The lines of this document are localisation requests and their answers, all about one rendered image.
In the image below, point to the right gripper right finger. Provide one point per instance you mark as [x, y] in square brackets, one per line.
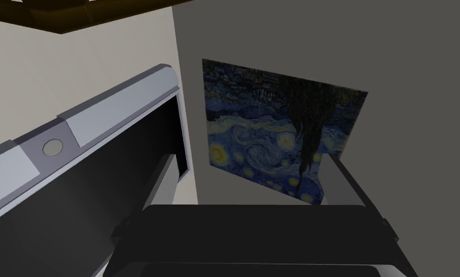
[341, 184]

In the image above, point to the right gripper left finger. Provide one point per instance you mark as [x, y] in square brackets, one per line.
[163, 184]

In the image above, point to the silver appliance with black door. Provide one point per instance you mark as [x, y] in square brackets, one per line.
[80, 169]

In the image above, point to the blue starry night painting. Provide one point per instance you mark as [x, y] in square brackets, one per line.
[268, 134]

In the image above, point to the dark brown wooden furniture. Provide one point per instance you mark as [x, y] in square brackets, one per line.
[72, 13]

